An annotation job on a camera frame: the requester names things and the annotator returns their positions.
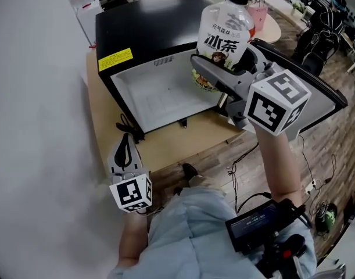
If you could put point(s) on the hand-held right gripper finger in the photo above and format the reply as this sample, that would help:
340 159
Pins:
220 75
255 60

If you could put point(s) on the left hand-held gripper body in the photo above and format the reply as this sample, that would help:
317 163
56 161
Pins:
132 192

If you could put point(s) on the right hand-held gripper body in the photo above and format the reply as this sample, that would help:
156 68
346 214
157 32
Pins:
270 103

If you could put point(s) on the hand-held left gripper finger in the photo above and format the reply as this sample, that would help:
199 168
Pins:
113 161
134 161

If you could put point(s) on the iced tea bottle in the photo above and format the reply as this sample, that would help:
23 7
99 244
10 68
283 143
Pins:
223 25

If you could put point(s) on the black mini fridge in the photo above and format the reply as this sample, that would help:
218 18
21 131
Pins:
154 25

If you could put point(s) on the person's left forearm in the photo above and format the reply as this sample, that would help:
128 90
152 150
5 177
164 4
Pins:
133 237

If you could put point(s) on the person's right forearm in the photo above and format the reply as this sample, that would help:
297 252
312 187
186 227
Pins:
277 167

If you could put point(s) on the round white table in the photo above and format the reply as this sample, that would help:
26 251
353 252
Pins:
271 28

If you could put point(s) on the wooden table with white legs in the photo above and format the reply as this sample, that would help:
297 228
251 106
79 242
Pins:
171 147

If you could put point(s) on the person's black shoe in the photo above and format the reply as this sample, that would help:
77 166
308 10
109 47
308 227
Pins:
189 171

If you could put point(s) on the white desk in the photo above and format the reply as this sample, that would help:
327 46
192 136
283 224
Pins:
284 6

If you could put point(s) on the small green potted plant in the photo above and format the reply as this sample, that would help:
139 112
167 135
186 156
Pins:
297 5

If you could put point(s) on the person's light blue shirt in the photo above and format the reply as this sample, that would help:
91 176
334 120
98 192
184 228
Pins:
189 243

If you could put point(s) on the white power strip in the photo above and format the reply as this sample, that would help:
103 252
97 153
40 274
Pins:
312 186

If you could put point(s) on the black chest monitor screen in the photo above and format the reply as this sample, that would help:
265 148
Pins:
258 225

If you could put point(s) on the green and black device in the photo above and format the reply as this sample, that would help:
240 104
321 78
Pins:
328 216

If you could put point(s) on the white box with red label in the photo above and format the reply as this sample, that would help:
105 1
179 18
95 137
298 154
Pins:
88 19

